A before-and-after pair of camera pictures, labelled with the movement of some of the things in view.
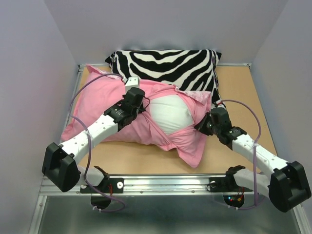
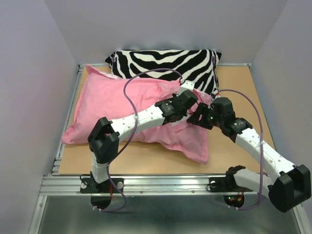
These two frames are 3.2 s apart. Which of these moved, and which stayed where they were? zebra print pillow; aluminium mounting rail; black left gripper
Moved: black left gripper
Stayed: aluminium mounting rail; zebra print pillow
